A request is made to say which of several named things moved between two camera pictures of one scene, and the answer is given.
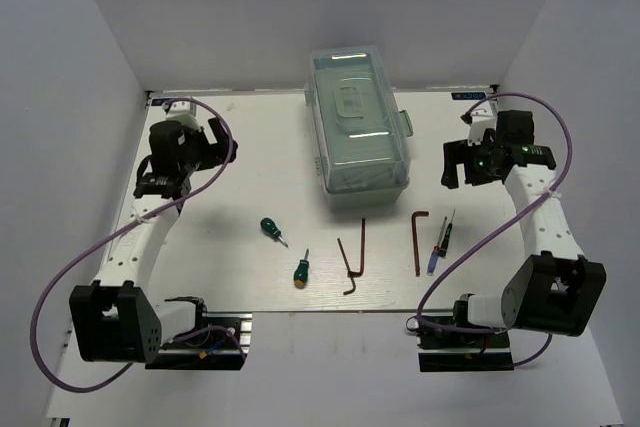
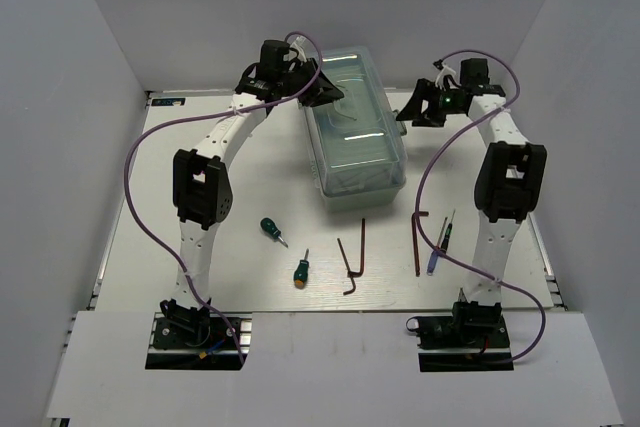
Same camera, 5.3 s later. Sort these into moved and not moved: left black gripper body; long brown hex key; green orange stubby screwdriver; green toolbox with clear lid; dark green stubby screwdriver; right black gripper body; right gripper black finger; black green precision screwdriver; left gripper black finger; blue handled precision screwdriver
Moved: right gripper black finger; right black gripper body; left gripper black finger; left black gripper body
Not moved: green toolbox with clear lid; long brown hex key; green orange stubby screwdriver; black green precision screwdriver; dark green stubby screwdriver; blue handled precision screwdriver
